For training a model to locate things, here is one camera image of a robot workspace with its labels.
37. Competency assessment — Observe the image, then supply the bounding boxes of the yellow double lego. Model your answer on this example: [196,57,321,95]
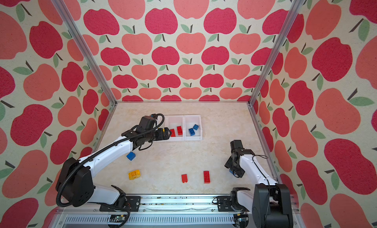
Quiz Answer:
[128,170,141,180]

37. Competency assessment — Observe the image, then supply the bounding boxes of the right aluminium frame post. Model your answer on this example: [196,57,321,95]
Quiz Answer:
[247,0,304,109]

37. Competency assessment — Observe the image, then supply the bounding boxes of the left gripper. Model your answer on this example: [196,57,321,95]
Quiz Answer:
[145,127,173,142]

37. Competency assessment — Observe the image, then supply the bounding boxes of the aluminium frame post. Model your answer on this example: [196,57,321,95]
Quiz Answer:
[51,0,117,106]
[247,0,304,109]

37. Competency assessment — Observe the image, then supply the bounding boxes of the aluminium front rail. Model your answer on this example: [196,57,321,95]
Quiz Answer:
[49,194,304,228]

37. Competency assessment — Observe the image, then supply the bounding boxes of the red small lego bottom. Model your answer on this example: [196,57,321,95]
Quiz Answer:
[181,174,188,183]

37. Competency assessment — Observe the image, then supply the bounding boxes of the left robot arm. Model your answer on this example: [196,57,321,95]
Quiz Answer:
[56,114,172,211]

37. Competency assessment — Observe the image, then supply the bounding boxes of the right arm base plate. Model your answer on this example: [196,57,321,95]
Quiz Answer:
[212,196,248,212]

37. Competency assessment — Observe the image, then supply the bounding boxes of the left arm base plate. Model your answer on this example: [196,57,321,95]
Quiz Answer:
[99,196,141,212]

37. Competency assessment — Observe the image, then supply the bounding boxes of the red long lego bottom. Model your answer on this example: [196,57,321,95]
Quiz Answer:
[203,171,211,184]

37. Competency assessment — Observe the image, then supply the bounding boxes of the white three-compartment bin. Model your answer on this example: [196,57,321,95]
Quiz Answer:
[163,115,203,142]

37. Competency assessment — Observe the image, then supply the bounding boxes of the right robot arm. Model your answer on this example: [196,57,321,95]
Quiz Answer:
[225,140,294,228]

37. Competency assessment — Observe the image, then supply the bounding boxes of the left aluminium frame post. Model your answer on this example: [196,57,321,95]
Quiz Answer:
[51,0,117,106]

